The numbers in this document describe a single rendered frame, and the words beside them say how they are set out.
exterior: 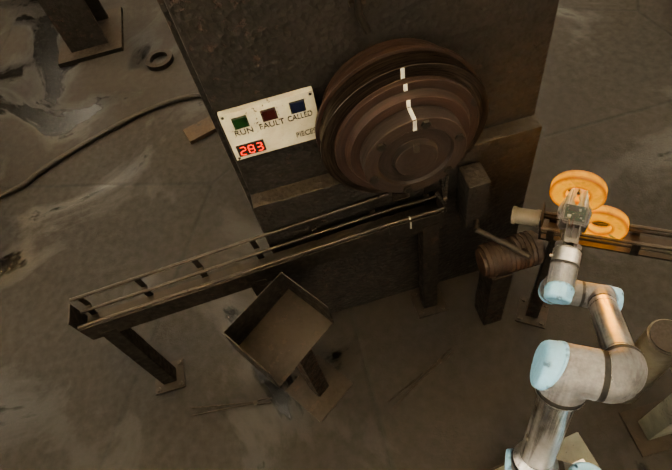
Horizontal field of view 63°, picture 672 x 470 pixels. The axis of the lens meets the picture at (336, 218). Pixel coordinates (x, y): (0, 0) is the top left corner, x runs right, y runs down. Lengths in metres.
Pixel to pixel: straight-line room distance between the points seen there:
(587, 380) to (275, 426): 1.36
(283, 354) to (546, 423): 0.79
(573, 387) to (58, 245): 2.60
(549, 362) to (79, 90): 3.41
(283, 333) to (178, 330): 0.92
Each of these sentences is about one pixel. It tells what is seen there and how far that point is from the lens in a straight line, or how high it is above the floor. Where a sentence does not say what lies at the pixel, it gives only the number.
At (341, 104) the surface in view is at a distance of 1.36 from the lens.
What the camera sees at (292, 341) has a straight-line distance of 1.79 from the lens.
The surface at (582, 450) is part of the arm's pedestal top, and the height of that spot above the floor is 0.30.
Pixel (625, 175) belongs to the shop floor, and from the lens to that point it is 2.98.
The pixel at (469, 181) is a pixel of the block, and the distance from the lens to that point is 1.81.
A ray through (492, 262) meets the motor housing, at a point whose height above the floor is 0.52.
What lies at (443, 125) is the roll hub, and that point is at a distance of 1.40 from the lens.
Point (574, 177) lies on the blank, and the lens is 1.71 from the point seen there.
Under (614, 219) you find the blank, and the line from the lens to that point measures 1.83.
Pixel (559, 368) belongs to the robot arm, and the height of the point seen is 0.99.
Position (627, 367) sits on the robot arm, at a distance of 1.39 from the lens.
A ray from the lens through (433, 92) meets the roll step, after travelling 1.39.
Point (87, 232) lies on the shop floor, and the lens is 3.18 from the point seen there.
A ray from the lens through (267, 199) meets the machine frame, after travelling 1.75.
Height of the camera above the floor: 2.22
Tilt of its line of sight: 55 degrees down
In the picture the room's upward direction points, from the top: 14 degrees counter-clockwise
